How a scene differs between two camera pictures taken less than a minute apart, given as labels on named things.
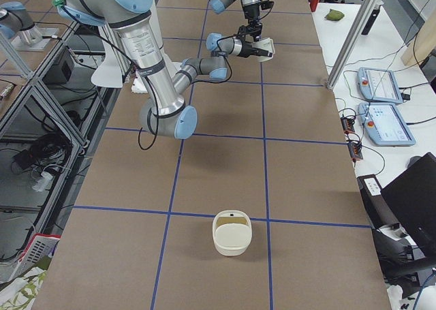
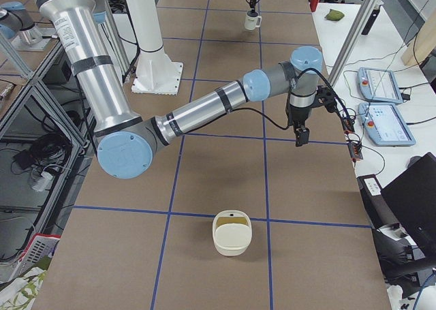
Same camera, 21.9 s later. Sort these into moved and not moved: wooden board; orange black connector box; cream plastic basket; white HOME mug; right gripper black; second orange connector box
Moved: right gripper black; white HOME mug
Not moved: orange black connector box; wooden board; cream plastic basket; second orange connector box
